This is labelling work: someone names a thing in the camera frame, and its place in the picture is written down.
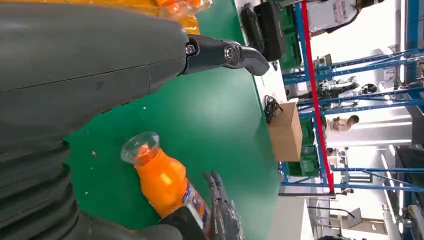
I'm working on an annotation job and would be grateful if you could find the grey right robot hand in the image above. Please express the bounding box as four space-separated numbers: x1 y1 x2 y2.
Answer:
158 170 245 240

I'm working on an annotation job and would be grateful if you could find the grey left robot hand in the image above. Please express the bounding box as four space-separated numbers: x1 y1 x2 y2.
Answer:
0 3 271 240

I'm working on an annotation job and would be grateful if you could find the orange drink bottle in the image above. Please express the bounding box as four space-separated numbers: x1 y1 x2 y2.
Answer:
155 0 188 20
120 130 213 239
185 0 214 13

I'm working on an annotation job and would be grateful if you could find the yellow plastic sheet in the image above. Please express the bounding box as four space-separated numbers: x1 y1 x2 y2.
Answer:
0 0 214 36

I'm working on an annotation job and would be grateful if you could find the green table mat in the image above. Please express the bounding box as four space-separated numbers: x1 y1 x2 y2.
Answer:
64 0 282 240

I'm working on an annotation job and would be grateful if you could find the green plastic crate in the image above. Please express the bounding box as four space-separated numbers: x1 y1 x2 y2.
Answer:
286 117 321 177
279 2 303 71

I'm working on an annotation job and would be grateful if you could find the brown cardboard box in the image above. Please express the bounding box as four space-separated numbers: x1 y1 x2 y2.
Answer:
267 101 304 163

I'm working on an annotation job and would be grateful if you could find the person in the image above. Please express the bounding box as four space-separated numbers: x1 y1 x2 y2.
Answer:
325 114 361 134
307 0 387 37

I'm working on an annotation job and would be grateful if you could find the black handheld controller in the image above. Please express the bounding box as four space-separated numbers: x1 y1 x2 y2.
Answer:
239 2 266 55

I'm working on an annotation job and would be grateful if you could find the black carrying case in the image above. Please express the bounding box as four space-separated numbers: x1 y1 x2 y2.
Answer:
253 0 288 63

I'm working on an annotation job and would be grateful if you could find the white table with metal frame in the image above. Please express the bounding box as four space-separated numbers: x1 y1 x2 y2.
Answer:
267 195 316 240

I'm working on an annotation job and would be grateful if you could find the black cable bundle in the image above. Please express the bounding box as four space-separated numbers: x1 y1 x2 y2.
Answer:
262 95 284 125

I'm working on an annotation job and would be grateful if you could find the red metal post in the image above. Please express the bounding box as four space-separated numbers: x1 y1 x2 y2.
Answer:
300 0 336 195

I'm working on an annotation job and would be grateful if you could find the blue metal rack frame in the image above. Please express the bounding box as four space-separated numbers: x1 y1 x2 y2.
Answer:
279 0 424 194

